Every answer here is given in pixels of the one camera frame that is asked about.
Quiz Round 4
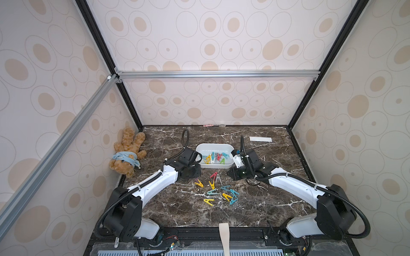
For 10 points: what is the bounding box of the diagonal aluminium rail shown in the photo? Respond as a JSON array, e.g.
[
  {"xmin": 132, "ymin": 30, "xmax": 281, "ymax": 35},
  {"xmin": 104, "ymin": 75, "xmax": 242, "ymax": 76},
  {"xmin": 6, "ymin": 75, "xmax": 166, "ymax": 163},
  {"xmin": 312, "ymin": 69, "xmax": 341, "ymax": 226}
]
[{"xmin": 1, "ymin": 74, "xmax": 119, "ymax": 240}]

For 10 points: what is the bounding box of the brown teddy bear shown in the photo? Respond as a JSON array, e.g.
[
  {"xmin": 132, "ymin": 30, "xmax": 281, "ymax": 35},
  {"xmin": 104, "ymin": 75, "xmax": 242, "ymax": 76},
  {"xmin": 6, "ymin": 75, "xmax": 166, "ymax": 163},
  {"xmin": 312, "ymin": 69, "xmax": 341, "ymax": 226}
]
[{"xmin": 109, "ymin": 127, "xmax": 147, "ymax": 178}]

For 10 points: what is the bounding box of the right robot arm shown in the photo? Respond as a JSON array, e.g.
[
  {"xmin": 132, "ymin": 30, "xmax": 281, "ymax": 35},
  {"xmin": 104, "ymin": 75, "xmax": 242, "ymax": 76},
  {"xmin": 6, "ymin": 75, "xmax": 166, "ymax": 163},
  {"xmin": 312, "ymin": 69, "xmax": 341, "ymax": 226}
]
[{"xmin": 228, "ymin": 138, "xmax": 371, "ymax": 245}]

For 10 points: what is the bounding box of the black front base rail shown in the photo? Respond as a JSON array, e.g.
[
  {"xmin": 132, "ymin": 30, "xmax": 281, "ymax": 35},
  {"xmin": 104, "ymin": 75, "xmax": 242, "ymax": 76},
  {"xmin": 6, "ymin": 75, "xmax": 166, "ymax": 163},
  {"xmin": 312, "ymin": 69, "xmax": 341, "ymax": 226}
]
[{"xmin": 84, "ymin": 227, "xmax": 359, "ymax": 256}]

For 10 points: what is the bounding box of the white plastic storage box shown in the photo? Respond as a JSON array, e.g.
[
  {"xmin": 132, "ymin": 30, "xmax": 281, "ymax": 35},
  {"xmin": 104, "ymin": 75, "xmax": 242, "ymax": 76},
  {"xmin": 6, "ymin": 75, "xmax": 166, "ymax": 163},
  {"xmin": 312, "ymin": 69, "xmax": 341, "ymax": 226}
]
[{"xmin": 196, "ymin": 144, "xmax": 234, "ymax": 169}]

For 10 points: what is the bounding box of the grey clothespin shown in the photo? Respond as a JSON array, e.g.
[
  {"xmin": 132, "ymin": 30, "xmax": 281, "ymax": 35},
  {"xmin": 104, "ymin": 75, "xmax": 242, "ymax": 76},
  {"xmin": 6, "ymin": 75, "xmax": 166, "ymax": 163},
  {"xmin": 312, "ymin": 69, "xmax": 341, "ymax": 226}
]
[{"xmin": 215, "ymin": 174, "xmax": 223, "ymax": 186}]

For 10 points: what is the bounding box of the teal clothespin cluster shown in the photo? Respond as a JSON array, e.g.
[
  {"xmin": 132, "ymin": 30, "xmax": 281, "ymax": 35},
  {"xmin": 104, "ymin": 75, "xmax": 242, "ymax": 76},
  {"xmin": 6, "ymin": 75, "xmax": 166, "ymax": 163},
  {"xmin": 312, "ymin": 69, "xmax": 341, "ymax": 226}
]
[
  {"xmin": 230, "ymin": 198, "xmax": 238, "ymax": 205},
  {"xmin": 230, "ymin": 189, "xmax": 239, "ymax": 197}
]

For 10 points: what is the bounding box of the mint green clothespin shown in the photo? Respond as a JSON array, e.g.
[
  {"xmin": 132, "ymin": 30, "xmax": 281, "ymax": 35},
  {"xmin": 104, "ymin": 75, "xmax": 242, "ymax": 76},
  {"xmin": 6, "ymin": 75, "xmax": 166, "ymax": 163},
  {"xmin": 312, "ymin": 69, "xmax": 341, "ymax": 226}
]
[{"xmin": 206, "ymin": 189, "xmax": 220, "ymax": 196}]

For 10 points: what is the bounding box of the dark teal clothespin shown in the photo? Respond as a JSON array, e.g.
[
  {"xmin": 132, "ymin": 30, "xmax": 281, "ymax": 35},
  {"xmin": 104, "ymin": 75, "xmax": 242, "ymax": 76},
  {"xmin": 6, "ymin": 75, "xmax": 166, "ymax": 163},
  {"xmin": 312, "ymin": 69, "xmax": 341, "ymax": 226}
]
[{"xmin": 221, "ymin": 185, "xmax": 231, "ymax": 192}]

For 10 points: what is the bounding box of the white paper label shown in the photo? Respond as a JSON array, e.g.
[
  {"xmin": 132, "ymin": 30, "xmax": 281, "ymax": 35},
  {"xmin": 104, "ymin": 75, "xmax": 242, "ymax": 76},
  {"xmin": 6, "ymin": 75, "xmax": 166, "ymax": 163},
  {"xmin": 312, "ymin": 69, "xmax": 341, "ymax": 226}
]
[{"xmin": 249, "ymin": 137, "xmax": 273, "ymax": 143}]

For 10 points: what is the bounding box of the horizontal aluminium rail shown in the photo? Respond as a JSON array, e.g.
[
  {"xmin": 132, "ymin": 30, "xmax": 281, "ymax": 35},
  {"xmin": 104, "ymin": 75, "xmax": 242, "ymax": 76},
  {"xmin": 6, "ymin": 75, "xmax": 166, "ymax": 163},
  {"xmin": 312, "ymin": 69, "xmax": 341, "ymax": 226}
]
[{"xmin": 118, "ymin": 69, "xmax": 320, "ymax": 79}]

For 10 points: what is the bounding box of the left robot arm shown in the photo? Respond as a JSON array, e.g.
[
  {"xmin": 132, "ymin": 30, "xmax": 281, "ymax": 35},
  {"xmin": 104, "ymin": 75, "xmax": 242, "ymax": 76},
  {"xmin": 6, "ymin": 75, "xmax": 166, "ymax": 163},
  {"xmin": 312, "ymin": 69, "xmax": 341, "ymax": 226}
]
[{"xmin": 94, "ymin": 129, "xmax": 202, "ymax": 244}]

